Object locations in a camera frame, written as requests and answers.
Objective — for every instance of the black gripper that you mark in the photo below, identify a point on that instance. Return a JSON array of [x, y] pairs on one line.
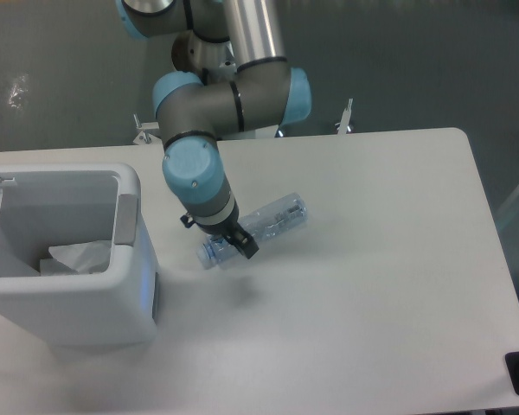
[[232, 232]]

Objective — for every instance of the clear plastic water bottle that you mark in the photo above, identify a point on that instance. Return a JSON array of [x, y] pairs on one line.
[[263, 224]]

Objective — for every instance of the white trash can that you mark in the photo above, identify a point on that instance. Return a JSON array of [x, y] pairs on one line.
[[44, 205]]

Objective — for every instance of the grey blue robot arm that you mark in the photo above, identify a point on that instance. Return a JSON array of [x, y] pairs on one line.
[[193, 113]]

